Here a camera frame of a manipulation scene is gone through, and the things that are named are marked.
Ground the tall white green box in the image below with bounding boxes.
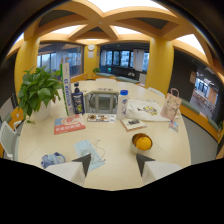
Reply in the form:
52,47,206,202
60,62,75,117

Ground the light blue face mask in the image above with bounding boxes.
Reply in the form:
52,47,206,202
73,138,106,172

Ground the pink patterned gift bag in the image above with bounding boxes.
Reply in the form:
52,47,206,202
160,87,183,122

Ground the bowl with orange fruit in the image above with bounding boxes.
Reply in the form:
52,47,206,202
130,132,154,155

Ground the green potted plant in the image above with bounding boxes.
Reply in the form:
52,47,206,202
17,65,63,124

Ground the blue white plush toy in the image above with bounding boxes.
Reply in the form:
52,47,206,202
40,151,67,170

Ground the white bottle blue cap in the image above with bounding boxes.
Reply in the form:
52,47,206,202
116,89,130,121

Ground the dark blue pump bottle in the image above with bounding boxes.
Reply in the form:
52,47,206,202
71,82,86,116

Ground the white chair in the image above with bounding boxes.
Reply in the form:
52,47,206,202
0,120,21,162

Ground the white plant pot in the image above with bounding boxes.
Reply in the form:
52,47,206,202
30,100,52,123

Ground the red white booklet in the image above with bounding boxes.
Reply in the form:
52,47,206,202
53,114,87,136

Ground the small colourful card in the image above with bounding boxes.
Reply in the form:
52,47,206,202
168,121,179,133

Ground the white printed tote bag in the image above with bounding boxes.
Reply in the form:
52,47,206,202
125,98,171,123

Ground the small brown framed card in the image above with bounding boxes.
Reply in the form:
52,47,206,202
120,118,148,132

